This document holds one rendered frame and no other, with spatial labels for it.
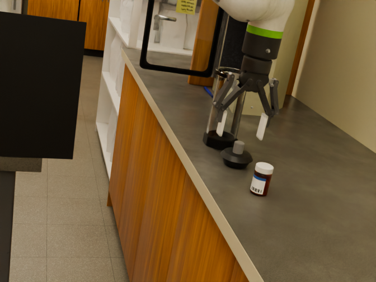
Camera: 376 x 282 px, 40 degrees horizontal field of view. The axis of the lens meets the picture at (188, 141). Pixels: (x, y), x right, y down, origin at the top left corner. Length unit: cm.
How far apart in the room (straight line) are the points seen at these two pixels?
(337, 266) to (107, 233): 190
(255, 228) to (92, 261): 157
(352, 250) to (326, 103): 113
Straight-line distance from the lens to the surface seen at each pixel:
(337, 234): 120
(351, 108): 205
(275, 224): 116
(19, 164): 130
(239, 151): 140
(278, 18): 129
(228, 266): 120
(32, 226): 284
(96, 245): 272
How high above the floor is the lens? 146
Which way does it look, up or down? 20 degrees down
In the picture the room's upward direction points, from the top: 10 degrees clockwise
